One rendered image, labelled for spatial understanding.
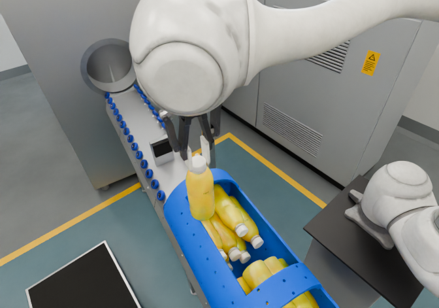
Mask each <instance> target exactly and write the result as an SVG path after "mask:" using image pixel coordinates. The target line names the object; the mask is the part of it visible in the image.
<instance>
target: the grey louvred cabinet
mask: <svg viewBox="0 0 439 308"><path fill-rule="evenodd" d="M257 1H258V2H260V3H261V4H262V5H264V6H267V7H271V8H275V9H303V8H308V7H314V6H316V5H320V4H322V3H325V2H327V1H330V0H257ZM438 43H439V22H433V21H429V20H421V19H415V18H395V19H391V20H388V21H385V22H383V23H381V24H379V25H377V26H375V27H373V28H372V29H369V30H368V31H365V32H364V33H362V34H360V35H358V36H356V37H354V38H352V39H350V40H349V41H347V42H345V43H343V44H341V45H339V46H337V47H335V48H333V49H331V50H328V51H326V52H324V53H322V54H319V55H316V56H313V57H311V58H306V59H303V60H299V61H294V62H290V63H285V64H281V65H275V66H272V67H267V68H266V69H263V70H261V71H260V72H258V73H257V74H256V75H255V76H254V77H253V78H252V80H251V81H250V83H249V84H248V85H247V86H241V87H239V88H236V89H234V90H233V92H232V93H231V95H230V96H229V97H228V98H227V99H226V100H225V101H224V102H223V104H222V106H221V109H223V110H224V111H225V112H227V113H228V114H230V115H231V116H233V117H234V118H236V119H237V120H239V121H240V122H242V123H243V124H244V125H246V126H248V127H249V128H250V129H252V130H254V131H255V132H256V133H258V134H259V135H260V136H262V137H264V138H265V139H266V140H268V141H270V142H271V143H272V144H274V145H275V146H277V147H278V148H280V149H281V150H283V151H284V152H286V153H287V154H289V155H290V156H291V157H293V158H295V159H296V160H297V161H299V162H301V163H302V164H303V165H305V166H307V168H309V169H311V170H312V171H313V172H315V173H317V174H318V175H319V176H321V177H323V178H324V179H325V180H327V181H328V182H330V183H331V184H333V185H334V186H336V187H337V188H339V189H340V190H341V191H342V190H343V189H344V188H345V187H346V186H347V185H348V184H349V183H350V182H351V181H353V180H354V179H355V178H356V177H357V176H358V175H361V176H365V175H366V174H367V173H368V172H369V171H370V170H371V169H372V168H373V167H374V166H375V164H376V163H377V162H378V161H379V159H380V158H381V156H382V154H383V152H384V150H385V148H386V146H387V144H388V142H389V140H390V138H391V136H392V134H393V132H394V130H395V128H396V126H397V124H398V122H399V120H400V118H401V116H402V114H403V112H404V110H405V108H406V106H407V104H408V102H409V100H410V99H411V97H412V95H413V93H414V91H415V89H416V87H417V85H418V83H419V81H420V79H421V77H422V75H423V73H424V71H425V69H426V68H427V65H428V64H429V62H430V60H431V58H432V55H433V54H434V51H435V50H436V47H437V46H438Z"/></svg>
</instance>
